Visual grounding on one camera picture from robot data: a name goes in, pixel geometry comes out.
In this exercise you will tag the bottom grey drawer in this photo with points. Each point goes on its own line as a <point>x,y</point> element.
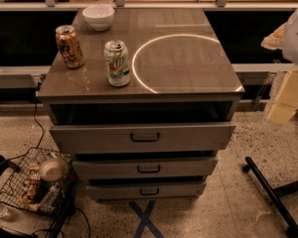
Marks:
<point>145,190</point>

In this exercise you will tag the black wire basket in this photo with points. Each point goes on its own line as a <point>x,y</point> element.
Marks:
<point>54,193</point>

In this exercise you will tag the grey drawer cabinet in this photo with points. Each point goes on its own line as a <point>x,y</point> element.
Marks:
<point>179,74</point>

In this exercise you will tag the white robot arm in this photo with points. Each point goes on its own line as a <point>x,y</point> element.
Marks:
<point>285,38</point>

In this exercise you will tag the snack bag in basket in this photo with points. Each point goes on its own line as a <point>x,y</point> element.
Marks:
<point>32,190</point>

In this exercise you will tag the white ceramic bowl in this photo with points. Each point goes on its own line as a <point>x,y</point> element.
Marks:
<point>99,17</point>

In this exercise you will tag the grey drawer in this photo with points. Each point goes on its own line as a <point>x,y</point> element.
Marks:
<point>142,138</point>
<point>143,169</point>
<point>145,190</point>

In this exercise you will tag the gold brown soda can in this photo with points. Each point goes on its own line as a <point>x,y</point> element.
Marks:
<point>68,45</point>

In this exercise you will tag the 7up soda can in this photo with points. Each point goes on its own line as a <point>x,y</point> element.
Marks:
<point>116,58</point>

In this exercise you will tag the top grey drawer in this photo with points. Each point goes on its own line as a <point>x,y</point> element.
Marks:
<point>142,138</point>

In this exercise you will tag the black chair base leg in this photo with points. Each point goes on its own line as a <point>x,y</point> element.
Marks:
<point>275,194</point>

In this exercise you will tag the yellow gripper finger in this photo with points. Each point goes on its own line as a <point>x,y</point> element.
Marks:
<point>285,103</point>

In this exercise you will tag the middle grey drawer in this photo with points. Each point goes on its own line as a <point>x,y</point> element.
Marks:
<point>143,169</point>

